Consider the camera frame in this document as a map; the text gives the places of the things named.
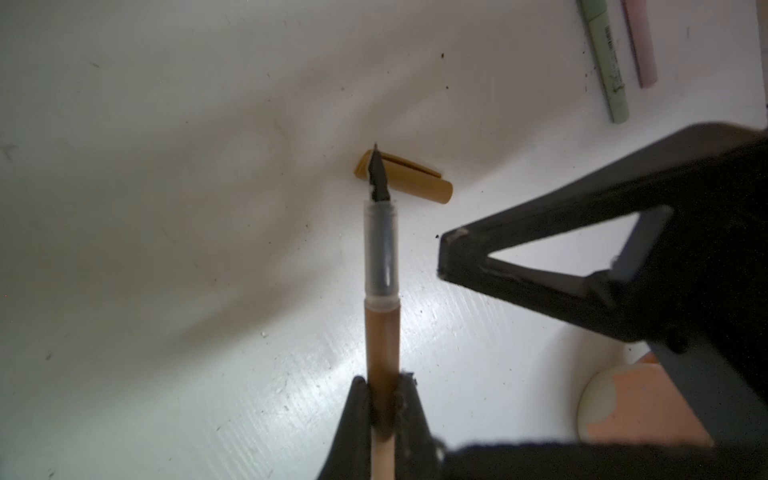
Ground orange pen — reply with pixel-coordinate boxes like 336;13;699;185
364;147;401;479

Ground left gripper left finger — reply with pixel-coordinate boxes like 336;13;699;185
318;376;372;480

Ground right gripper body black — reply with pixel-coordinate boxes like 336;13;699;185
441;142;767;479

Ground orange pen cap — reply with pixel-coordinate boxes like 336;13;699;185
372;152;453;204

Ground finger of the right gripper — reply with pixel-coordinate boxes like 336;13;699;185
439;123;767;264
438;239;654;342

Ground green pen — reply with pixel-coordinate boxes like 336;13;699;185
578;0;629;124

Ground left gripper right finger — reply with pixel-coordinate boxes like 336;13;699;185
394;373;444;479

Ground pink pen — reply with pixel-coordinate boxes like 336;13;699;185
622;0;658;89

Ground peach ceramic mug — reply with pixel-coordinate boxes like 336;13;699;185
576;352;714;447

